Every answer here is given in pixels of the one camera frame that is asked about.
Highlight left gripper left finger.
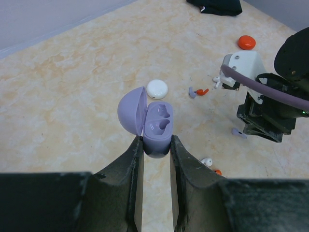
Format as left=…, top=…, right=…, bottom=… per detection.
left=0, top=136, right=143, bottom=232

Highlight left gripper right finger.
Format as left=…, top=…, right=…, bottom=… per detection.
left=170, top=136, right=309, bottom=232

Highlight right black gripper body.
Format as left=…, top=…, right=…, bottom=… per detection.
left=237, top=73, right=309, bottom=143

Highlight purple earbud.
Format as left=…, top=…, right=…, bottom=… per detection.
left=231, top=128, right=247, bottom=139
left=189, top=87, right=197, bottom=99

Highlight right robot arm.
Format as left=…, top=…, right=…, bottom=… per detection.
left=237, top=28, right=309, bottom=143

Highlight orange earbud charging case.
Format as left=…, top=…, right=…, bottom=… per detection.
left=238, top=35, right=256, bottom=50

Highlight white earbud charging case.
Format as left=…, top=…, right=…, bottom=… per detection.
left=146, top=79, right=169, bottom=100

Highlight white earbud near base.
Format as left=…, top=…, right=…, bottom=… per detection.
left=200, top=158, right=212, bottom=167

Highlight white earbud far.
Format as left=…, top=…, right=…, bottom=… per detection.
left=212, top=76, right=221, bottom=89

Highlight orange earbud far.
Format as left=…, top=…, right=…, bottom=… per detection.
left=196, top=88, right=209, bottom=96

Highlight dark blue cloth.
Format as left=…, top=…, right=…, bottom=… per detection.
left=186, top=0, right=242, bottom=16

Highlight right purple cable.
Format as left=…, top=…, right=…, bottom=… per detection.
left=221, top=64, right=309, bottom=112

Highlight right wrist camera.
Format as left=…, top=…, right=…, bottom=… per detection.
left=219, top=50, right=266, bottom=104

